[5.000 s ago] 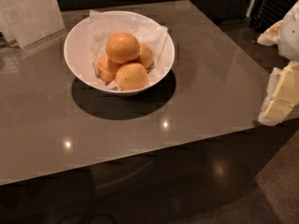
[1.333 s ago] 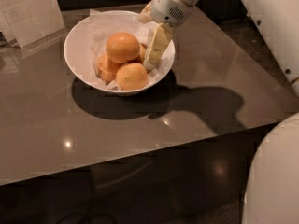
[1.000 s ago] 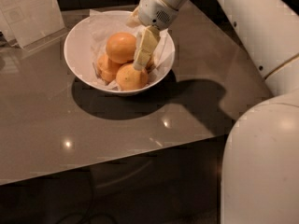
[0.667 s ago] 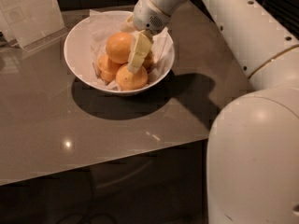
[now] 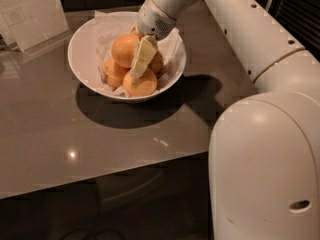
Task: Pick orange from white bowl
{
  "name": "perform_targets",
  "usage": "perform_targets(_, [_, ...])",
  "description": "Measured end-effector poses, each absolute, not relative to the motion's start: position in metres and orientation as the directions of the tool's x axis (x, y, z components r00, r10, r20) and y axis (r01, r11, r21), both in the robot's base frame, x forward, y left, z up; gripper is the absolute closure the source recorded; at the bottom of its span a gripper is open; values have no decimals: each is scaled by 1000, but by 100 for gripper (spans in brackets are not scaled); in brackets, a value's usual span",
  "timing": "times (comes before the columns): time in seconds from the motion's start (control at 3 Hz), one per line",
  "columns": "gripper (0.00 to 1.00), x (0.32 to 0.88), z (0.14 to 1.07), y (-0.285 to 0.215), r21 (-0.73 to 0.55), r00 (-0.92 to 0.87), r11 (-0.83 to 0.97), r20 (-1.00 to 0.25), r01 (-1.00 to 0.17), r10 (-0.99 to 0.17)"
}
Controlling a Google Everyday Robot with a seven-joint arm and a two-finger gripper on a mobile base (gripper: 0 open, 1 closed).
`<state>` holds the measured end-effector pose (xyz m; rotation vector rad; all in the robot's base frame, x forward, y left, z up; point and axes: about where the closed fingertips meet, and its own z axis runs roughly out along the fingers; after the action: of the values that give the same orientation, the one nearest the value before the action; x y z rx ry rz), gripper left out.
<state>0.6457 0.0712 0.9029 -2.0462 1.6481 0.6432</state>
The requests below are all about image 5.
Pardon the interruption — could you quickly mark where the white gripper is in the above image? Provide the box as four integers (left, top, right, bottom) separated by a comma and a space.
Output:
129, 0, 176, 79

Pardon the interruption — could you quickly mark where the orange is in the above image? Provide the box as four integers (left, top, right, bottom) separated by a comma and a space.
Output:
148, 52, 164, 74
111, 34, 140, 68
122, 68, 158, 97
103, 57, 129, 88

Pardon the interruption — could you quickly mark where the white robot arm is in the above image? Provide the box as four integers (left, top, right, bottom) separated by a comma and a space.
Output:
132, 0, 320, 240

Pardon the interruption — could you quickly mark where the white ceramic bowl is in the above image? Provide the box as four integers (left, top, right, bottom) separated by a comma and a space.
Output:
67, 11, 188, 104

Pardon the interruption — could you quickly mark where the white paper liner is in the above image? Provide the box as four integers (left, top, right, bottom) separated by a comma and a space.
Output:
91, 11, 187, 103

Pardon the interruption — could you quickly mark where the clear acrylic sign stand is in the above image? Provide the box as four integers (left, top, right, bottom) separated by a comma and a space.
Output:
0, 0, 71, 55

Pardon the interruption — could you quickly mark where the dark slatted vent panel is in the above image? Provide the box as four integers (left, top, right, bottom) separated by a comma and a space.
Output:
269, 0, 320, 53

